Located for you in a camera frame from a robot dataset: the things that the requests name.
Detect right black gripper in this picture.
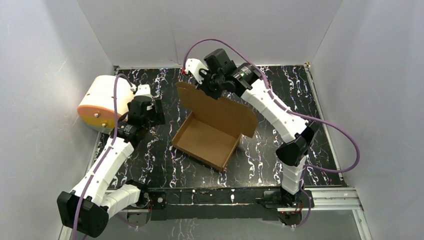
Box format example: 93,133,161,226
193,69,224,102

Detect brown cardboard box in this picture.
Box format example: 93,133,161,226
172,82,258,172

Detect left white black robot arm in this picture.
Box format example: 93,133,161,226
56,95,165,238

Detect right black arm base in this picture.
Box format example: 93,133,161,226
256,186,315,229

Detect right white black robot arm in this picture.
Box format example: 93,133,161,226
185,48,318,207

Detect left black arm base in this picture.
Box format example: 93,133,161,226
125,180,167,229

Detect cream cylindrical drum device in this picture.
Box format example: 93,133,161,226
77,75,137,134

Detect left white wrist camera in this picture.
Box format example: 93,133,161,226
130,84,153,99

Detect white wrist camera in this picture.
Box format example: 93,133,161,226
130,84,153,99
183,58,209,85

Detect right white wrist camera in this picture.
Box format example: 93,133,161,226
183,58,209,85

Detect aluminium front frame rail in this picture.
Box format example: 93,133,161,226
59,188,364,214

